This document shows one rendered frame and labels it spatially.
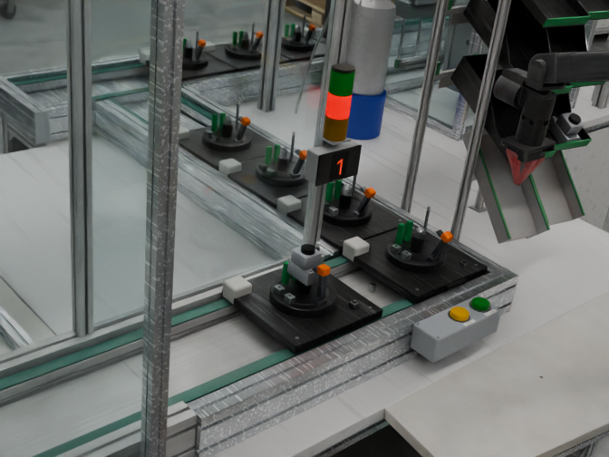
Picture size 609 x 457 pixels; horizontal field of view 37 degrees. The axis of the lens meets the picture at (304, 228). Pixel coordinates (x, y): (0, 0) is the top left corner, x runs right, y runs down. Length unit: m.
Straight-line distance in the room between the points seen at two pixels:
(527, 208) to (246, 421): 0.97
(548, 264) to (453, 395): 0.67
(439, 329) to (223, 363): 0.45
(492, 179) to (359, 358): 0.66
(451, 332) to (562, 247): 0.73
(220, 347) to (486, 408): 0.54
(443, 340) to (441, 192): 0.90
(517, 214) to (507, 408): 0.56
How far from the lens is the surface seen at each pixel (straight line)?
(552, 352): 2.09
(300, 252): 1.82
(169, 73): 1.17
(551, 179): 2.39
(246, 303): 1.85
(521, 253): 2.45
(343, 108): 1.87
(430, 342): 1.86
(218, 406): 1.61
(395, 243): 2.10
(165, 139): 1.20
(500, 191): 2.24
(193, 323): 1.84
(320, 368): 1.73
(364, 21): 2.85
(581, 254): 2.53
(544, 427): 1.87
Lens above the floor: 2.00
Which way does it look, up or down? 29 degrees down
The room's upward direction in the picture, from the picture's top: 7 degrees clockwise
